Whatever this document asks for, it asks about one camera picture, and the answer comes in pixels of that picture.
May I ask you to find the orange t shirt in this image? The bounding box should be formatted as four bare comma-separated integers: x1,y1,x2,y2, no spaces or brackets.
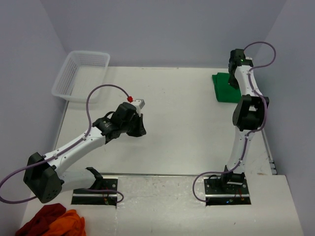
43,209,87,236

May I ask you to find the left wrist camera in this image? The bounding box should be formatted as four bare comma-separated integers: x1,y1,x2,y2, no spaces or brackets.
132,99,145,109

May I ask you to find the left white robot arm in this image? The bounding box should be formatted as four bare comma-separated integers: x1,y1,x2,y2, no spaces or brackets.
23,99,146,203

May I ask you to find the dark red t shirt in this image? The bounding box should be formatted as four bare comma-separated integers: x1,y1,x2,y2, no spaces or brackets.
15,203,66,236

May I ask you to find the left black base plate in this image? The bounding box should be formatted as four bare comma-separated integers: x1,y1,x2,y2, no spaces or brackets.
71,177,118,207

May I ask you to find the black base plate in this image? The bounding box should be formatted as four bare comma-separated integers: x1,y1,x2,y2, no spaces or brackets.
204,175,252,206
71,177,118,207

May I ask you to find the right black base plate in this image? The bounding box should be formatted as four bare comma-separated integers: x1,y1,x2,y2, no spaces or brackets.
204,175,252,206

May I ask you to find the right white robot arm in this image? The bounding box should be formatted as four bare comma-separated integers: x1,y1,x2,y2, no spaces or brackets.
220,49,269,193

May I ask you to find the green t shirt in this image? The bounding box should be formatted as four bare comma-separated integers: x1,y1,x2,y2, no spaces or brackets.
212,72,241,104

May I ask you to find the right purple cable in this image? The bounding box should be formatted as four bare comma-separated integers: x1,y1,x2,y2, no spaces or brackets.
191,41,277,203

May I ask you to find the white plastic basket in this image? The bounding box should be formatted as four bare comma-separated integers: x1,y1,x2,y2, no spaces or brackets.
51,51,110,103

